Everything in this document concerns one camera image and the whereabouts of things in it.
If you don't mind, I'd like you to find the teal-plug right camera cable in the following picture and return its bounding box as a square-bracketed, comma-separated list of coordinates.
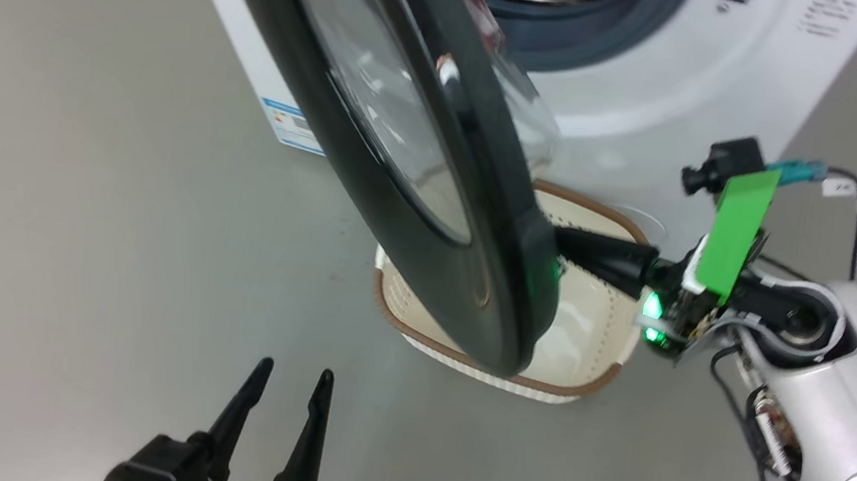
[752, 154, 857, 282]

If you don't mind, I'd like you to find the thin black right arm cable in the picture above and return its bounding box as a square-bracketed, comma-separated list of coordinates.
[696, 341, 855, 481]

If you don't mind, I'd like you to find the black round washing machine door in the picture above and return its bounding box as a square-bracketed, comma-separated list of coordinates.
[159, 0, 598, 384]

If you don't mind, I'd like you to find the white front-load washing machine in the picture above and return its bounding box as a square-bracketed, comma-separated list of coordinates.
[141, 0, 857, 271]

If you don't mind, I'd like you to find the blue white energy label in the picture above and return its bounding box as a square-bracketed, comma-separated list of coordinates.
[254, 96, 329, 157]

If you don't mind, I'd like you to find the cream perforated laundry basket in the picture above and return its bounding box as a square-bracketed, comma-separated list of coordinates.
[361, 161, 668, 415]

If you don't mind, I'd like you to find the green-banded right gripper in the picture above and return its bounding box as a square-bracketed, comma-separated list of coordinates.
[543, 144, 782, 370]

